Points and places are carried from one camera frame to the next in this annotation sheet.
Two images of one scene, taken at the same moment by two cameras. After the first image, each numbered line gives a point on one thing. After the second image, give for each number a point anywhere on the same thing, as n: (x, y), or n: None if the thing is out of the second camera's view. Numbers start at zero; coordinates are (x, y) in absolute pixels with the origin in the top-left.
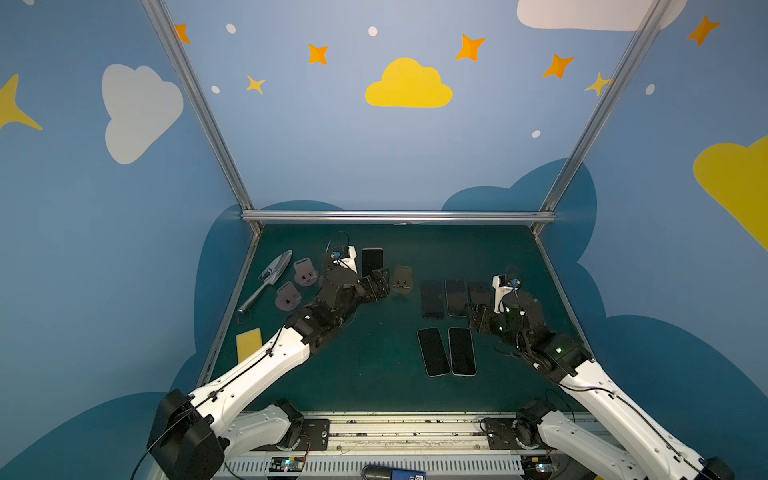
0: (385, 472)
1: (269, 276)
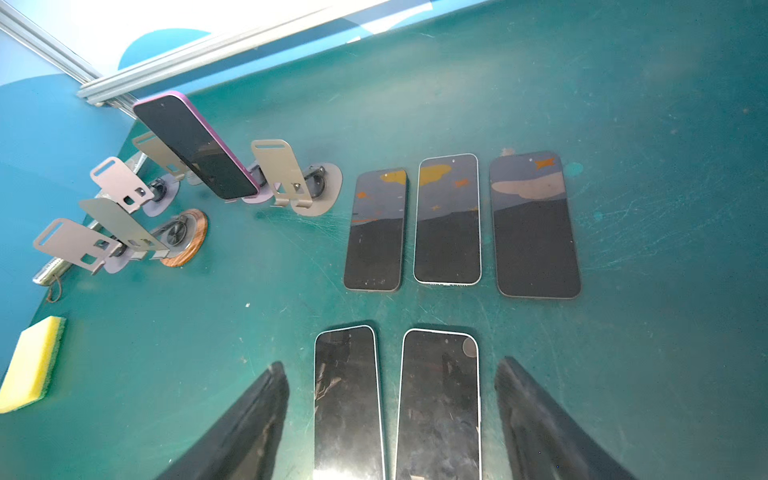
0: None
1: (52, 272)
